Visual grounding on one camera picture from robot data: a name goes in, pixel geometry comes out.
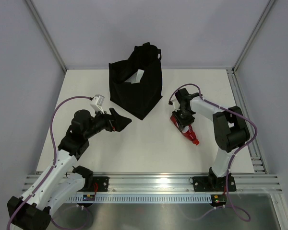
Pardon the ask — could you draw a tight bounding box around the aluminium mounting rail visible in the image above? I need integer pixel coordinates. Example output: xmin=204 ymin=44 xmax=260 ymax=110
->
xmin=21 ymin=173 xmax=283 ymax=194

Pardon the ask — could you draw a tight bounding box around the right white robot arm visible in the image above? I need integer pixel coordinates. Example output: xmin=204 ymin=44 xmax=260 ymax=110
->
xmin=169 ymin=88 xmax=250 ymax=193

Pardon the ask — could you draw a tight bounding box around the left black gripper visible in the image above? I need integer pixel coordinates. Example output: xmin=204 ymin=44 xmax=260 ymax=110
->
xmin=84 ymin=107 xmax=131 ymax=139

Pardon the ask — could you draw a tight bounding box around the white slotted cable duct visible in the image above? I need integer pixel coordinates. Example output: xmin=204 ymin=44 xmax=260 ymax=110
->
xmin=66 ymin=194 xmax=212 ymax=204

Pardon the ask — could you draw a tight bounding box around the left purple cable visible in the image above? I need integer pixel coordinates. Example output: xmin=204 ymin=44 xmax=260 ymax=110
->
xmin=6 ymin=95 xmax=93 ymax=230

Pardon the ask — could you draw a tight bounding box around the red dish soap bottle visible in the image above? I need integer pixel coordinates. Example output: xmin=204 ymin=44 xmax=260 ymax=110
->
xmin=170 ymin=115 xmax=200 ymax=146

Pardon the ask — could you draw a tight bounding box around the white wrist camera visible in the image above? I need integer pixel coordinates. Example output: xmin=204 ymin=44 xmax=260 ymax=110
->
xmin=90 ymin=94 xmax=105 ymax=114
xmin=168 ymin=99 xmax=180 ymax=111

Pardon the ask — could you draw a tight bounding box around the black canvas bag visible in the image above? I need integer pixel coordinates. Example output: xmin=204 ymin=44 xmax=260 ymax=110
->
xmin=108 ymin=42 xmax=163 ymax=120

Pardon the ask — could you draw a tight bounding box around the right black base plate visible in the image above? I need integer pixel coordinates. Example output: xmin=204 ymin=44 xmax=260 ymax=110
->
xmin=192 ymin=174 xmax=237 ymax=192

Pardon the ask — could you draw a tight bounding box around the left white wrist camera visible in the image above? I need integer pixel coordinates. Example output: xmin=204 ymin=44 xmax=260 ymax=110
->
xmin=90 ymin=94 xmax=105 ymax=114

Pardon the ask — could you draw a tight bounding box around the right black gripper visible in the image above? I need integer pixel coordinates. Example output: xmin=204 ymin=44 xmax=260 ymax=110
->
xmin=172 ymin=107 xmax=195 ymax=130

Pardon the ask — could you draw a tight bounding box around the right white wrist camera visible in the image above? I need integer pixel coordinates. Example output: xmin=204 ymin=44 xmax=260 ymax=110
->
xmin=168 ymin=99 xmax=180 ymax=111

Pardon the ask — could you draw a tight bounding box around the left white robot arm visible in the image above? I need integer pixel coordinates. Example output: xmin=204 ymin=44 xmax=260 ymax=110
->
xmin=7 ymin=108 xmax=132 ymax=230

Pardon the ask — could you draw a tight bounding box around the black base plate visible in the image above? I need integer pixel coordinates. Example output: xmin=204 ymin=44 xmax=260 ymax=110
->
xmin=192 ymin=174 xmax=237 ymax=192
xmin=85 ymin=176 xmax=109 ymax=192

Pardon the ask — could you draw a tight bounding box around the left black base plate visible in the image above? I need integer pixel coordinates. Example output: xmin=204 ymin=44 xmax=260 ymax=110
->
xmin=85 ymin=176 xmax=109 ymax=192

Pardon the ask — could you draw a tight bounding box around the white frosted bottle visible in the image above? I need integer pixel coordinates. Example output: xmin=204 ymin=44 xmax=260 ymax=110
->
xmin=125 ymin=69 xmax=144 ymax=84

